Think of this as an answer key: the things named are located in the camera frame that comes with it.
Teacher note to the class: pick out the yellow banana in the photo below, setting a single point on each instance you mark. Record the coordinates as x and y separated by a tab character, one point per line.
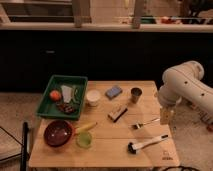
85	127

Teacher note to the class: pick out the black chair frame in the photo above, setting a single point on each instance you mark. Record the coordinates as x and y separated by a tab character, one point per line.
24	153

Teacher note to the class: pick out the white cup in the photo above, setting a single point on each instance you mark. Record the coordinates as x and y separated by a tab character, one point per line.
93	97

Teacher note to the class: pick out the green chili pepper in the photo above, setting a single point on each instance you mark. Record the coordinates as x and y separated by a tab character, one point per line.
74	95

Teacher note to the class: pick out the green plastic cup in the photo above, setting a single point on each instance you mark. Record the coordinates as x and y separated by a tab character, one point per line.
84	139

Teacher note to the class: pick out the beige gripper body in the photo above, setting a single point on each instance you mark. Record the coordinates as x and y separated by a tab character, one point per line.
165	115

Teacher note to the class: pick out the dark red bowl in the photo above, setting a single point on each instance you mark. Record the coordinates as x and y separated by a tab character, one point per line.
57	133

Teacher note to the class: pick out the white handled black brush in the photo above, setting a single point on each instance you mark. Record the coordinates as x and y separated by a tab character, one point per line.
134	147

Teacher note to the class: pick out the blue sponge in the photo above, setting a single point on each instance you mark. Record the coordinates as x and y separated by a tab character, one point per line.
113	92

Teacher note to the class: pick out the dark brown chocolate cookie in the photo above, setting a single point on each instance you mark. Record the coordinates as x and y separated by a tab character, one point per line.
65	108

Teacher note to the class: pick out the silver fork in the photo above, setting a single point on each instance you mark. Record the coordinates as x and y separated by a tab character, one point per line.
140	125

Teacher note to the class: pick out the white folded cloth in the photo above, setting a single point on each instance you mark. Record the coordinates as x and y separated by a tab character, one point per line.
66	93

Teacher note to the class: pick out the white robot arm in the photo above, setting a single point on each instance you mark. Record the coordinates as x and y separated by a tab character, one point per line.
184	81

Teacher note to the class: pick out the green plastic tray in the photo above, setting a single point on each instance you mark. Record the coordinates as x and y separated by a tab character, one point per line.
48	109

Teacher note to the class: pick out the orange fruit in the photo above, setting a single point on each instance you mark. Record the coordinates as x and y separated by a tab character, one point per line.
55	95

